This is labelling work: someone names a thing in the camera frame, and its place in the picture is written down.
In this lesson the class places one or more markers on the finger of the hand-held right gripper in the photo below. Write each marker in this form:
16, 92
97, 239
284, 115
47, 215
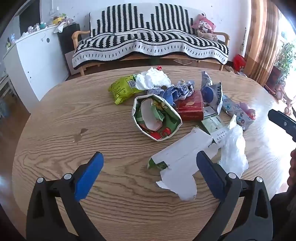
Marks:
284, 125

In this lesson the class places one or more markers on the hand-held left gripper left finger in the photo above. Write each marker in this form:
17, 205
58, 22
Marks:
89, 178

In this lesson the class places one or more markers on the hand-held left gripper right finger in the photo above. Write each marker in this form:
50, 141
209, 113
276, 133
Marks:
210, 176

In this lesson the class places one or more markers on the torn white cardboard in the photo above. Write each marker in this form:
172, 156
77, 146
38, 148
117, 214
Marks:
185, 160

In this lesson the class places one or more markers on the white blue wipes packet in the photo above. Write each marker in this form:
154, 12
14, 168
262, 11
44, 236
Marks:
214, 97

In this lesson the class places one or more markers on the wooden toy tricycle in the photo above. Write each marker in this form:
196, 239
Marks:
285, 97

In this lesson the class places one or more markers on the clear plastic bag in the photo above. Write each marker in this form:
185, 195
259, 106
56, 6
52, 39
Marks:
233, 153

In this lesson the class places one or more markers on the white printed leaflet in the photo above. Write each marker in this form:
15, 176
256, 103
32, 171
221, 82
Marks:
219, 135

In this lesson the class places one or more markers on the patterned pink blue packet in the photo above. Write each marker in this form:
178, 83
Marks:
238, 115

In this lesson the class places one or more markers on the open fruit-print carton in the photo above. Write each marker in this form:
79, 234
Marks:
166, 133

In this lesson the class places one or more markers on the small green white box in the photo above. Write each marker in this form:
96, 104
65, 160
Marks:
209, 112

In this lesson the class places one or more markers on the potted plant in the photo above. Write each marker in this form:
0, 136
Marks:
285, 55

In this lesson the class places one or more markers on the dark red box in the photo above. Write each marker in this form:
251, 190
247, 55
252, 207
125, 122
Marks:
190, 109

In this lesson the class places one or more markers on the red bag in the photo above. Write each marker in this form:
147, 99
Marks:
239, 62

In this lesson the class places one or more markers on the beige slipper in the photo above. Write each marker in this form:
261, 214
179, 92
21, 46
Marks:
229, 69

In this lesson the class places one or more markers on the dark cloth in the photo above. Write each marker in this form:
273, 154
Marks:
284, 217

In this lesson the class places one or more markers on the brown curtain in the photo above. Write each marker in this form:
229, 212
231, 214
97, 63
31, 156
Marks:
261, 41

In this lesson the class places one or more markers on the crumpled blue white wrapper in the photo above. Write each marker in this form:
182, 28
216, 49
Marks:
182, 91

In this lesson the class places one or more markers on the yellow-green snack packet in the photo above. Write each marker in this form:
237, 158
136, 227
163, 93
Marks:
120, 90

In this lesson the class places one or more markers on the white crumpled paper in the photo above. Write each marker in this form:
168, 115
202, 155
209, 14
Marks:
152, 78

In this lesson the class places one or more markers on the brown cardboard piece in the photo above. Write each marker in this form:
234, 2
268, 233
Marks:
182, 61

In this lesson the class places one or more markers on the beige plush toy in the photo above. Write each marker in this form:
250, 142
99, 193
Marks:
208, 35

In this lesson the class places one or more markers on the white shelf rack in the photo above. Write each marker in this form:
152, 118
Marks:
7, 92

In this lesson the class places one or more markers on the white cabinet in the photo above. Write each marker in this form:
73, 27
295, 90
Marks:
39, 62

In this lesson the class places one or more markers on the pink cartoon cushion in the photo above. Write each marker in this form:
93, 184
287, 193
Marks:
204, 24

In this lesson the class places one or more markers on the black speaker cabinet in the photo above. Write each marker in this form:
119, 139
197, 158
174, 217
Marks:
67, 41

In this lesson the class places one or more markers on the sofa with striped blanket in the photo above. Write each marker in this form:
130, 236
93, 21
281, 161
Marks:
150, 41

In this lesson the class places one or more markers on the yellow toy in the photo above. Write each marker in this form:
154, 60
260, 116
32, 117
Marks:
57, 20

